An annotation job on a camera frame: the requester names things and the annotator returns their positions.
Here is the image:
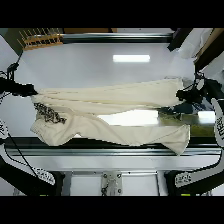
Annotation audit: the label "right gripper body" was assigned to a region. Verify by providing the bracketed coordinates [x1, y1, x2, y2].
[175, 87, 204, 105]

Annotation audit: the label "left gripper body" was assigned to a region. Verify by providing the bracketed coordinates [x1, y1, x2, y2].
[12, 83, 39, 99]

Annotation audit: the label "cream pants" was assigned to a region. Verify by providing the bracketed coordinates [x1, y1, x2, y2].
[29, 76, 191, 156]

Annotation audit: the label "dark brown garment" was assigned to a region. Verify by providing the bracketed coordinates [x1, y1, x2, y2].
[193, 28, 224, 73]

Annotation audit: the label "white garment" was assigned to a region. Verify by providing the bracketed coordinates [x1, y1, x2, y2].
[179, 28, 214, 61]

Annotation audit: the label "black garment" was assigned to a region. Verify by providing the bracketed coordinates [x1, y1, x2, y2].
[166, 28, 194, 53]

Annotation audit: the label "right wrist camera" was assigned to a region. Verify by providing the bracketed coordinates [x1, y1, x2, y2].
[191, 71, 207, 90]

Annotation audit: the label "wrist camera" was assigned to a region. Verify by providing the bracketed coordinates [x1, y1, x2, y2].
[191, 71, 207, 90]
[5, 61, 22, 82]

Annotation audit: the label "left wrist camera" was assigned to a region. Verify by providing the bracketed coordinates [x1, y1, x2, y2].
[5, 61, 22, 82]

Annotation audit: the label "black cable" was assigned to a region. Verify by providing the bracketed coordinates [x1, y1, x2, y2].
[4, 131, 39, 179]

